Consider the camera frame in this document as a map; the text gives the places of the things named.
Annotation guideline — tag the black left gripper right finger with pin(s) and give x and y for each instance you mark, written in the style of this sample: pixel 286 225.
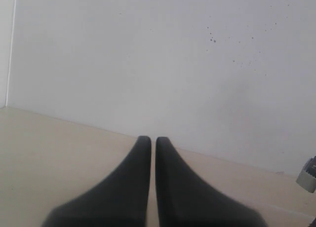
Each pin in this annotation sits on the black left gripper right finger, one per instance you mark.
pixel 185 200

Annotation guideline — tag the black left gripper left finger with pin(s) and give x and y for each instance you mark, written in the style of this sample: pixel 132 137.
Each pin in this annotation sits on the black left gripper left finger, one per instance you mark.
pixel 120 200

